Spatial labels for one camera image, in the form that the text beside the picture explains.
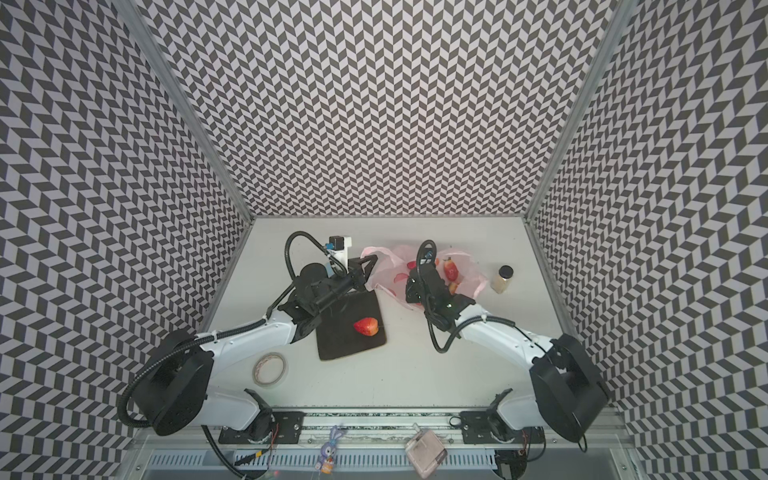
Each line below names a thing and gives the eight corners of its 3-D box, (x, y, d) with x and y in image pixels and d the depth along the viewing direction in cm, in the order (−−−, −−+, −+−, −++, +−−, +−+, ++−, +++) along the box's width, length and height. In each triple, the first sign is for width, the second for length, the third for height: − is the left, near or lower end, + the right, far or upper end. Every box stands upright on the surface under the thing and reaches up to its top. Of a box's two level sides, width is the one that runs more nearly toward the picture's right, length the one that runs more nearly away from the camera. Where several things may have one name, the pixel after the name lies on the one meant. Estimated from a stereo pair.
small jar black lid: (492, 294, 98) (499, 279, 90) (488, 280, 101) (495, 264, 94) (507, 294, 98) (515, 279, 90) (503, 280, 101) (511, 264, 94)
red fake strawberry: (354, 336, 87) (352, 331, 84) (355, 322, 90) (354, 317, 87) (378, 336, 87) (377, 331, 84) (378, 322, 90) (378, 317, 87)
